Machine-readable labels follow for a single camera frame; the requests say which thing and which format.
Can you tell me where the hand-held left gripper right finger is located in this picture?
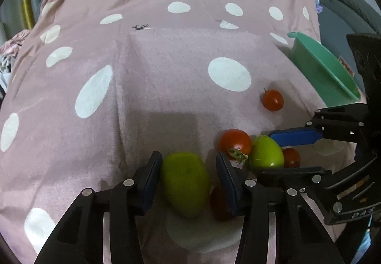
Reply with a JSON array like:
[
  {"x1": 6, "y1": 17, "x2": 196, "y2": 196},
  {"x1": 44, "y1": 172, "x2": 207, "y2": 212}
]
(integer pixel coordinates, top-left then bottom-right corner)
[{"x1": 216, "y1": 152, "x2": 343, "y2": 264}]

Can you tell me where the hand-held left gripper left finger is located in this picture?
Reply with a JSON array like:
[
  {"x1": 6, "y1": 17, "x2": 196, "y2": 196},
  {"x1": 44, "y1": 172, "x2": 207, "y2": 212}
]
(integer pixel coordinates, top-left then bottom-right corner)
[{"x1": 34, "y1": 151, "x2": 163, "y2": 264}]

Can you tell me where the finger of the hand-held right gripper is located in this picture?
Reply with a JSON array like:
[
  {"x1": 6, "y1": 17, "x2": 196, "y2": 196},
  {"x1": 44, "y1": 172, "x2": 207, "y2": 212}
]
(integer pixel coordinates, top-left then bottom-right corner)
[
  {"x1": 259, "y1": 167, "x2": 332, "y2": 190},
  {"x1": 268, "y1": 103, "x2": 368, "y2": 147}
]

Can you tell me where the small red tomato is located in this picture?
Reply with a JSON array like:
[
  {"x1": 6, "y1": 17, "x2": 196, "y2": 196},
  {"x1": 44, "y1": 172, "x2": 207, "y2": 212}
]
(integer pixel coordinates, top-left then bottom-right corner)
[
  {"x1": 282, "y1": 147, "x2": 301, "y2": 168},
  {"x1": 261, "y1": 88, "x2": 284, "y2": 112}
]

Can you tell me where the green jujube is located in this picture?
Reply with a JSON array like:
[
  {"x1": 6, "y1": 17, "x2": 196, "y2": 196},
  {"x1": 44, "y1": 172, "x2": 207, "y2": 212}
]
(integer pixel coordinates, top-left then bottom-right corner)
[
  {"x1": 248, "y1": 135, "x2": 285, "y2": 172},
  {"x1": 161, "y1": 152, "x2": 211, "y2": 217}
]

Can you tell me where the green plastic bowl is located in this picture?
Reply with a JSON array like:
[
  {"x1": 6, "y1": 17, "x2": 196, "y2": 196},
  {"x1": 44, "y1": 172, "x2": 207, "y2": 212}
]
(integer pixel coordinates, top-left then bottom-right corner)
[{"x1": 287, "y1": 31, "x2": 361, "y2": 108}]

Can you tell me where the grey sofa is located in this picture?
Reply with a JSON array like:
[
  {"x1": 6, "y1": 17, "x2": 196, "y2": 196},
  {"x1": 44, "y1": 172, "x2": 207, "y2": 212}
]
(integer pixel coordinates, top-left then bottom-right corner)
[{"x1": 324, "y1": 0, "x2": 381, "y2": 44}]

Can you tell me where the pink polka dot cloth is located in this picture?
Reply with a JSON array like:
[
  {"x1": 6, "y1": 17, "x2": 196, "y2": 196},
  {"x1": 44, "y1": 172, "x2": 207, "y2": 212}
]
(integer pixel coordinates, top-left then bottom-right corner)
[{"x1": 0, "y1": 0, "x2": 366, "y2": 264}]

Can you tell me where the pile of pale clothes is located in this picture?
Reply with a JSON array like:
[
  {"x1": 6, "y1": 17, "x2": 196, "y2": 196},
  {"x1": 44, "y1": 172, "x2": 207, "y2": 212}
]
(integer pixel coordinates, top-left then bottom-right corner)
[{"x1": 0, "y1": 29, "x2": 30, "y2": 74}]

